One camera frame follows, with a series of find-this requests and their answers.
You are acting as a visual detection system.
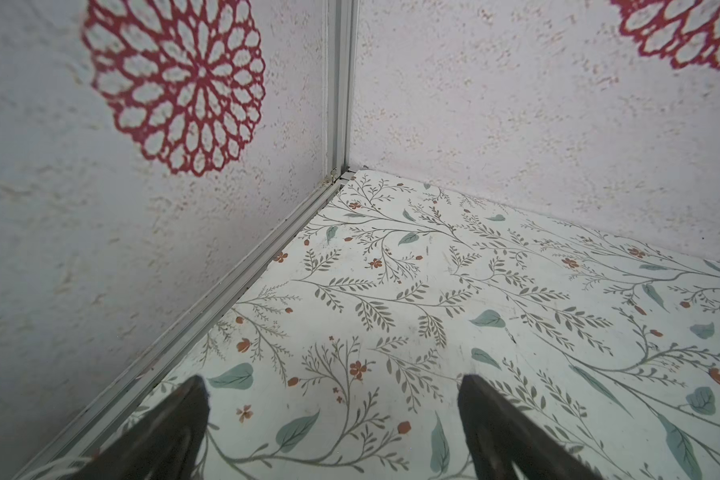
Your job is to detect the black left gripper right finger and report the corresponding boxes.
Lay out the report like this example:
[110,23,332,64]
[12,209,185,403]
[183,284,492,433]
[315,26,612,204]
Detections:
[457,374,597,480]

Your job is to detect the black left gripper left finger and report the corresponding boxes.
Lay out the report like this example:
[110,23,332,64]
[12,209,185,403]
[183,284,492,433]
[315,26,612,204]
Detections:
[71,375,210,480]

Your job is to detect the aluminium frame bottom rail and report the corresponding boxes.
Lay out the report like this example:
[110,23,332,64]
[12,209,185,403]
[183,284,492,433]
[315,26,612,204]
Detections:
[15,170,353,479]

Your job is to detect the aluminium frame corner post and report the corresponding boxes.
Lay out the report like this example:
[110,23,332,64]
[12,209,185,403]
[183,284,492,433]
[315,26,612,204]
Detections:
[324,0,359,182]

